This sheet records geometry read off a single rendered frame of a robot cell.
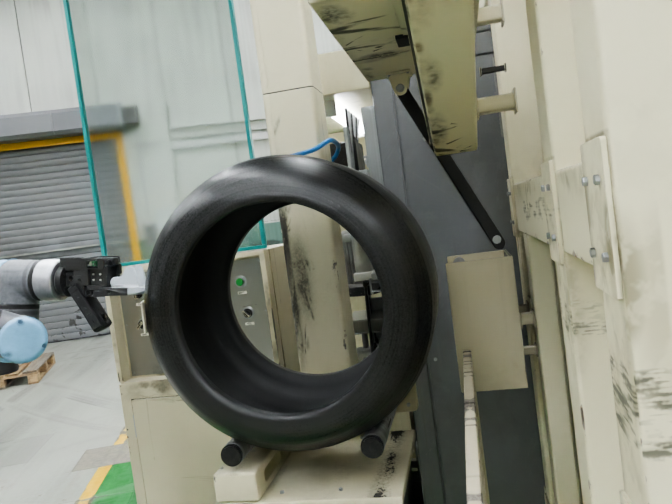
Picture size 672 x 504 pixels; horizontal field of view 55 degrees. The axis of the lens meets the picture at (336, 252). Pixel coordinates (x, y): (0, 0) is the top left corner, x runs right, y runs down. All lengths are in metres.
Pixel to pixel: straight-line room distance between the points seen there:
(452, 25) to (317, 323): 0.85
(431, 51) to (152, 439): 1.57
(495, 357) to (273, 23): 0.94
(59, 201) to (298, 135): 9.33
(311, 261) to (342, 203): 0.45
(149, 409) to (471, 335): 1.13
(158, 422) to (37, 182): 8.91
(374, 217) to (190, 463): 1.27
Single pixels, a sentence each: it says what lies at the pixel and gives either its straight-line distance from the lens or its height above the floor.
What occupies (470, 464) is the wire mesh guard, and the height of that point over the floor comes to 1.00.
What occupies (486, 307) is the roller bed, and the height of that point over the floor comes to 1.09.
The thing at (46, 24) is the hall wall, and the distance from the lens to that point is 11.29.
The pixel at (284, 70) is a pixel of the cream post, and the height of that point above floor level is 1.70.
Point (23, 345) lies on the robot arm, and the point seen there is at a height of 1.17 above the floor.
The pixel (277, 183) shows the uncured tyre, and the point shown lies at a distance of 1.17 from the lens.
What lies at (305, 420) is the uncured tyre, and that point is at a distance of 1.22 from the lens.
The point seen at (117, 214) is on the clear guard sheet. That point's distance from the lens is 2.17.
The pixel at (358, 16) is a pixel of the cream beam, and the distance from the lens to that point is 1.06.
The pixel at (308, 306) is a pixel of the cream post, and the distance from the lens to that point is 1.59.
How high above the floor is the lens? 1.33
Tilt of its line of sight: 3 degrees down
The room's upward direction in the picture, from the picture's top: 8 degrees counter-clockwise
